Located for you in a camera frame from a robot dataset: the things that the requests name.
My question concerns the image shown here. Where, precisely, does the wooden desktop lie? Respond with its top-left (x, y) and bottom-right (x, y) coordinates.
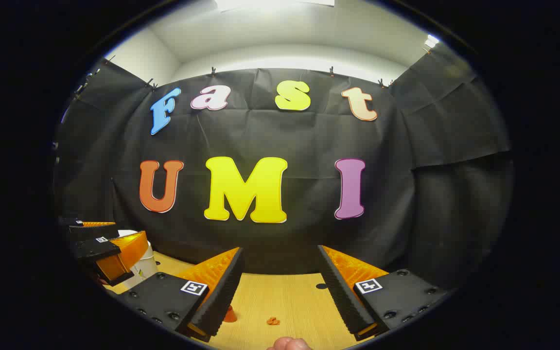
top-left (103, 250), bottom-right (383, 350)

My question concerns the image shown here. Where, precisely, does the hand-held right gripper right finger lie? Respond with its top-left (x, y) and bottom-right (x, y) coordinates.
top-left (317, 245), bottom-right (451, 341)

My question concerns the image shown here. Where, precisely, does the black backdrop cloth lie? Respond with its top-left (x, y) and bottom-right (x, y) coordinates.
top-left (52, 41), bottom-right (514, 292)

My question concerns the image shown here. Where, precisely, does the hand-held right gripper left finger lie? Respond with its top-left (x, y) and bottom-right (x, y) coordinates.
top-left (115, 247), bottom-right (245, 343)

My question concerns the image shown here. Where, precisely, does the white garbage bin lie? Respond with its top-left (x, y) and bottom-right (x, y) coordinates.
top-left (105, 229), bottom-right (160, 295)

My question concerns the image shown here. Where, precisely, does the ceiling light panel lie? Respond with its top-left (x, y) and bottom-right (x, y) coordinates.
top-left (214, 0), bottom-right (336, 13)

